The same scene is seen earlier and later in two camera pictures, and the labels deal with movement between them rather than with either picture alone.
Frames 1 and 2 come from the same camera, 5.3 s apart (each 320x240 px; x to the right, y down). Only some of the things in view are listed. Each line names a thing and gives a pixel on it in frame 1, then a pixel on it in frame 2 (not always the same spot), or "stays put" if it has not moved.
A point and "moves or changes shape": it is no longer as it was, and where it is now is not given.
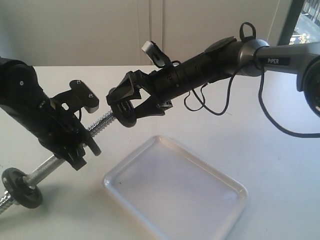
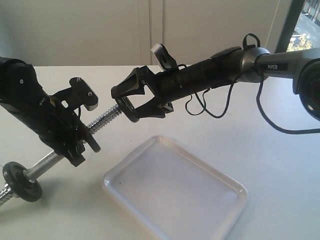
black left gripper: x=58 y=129 stays put
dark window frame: x=290 y=22 stays put
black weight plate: x=18 y=189 moves or changes shape
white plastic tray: x=168 y=194 stays put
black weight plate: x=125 y=113 moves or changes shape
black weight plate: x=90 y=141 stays put
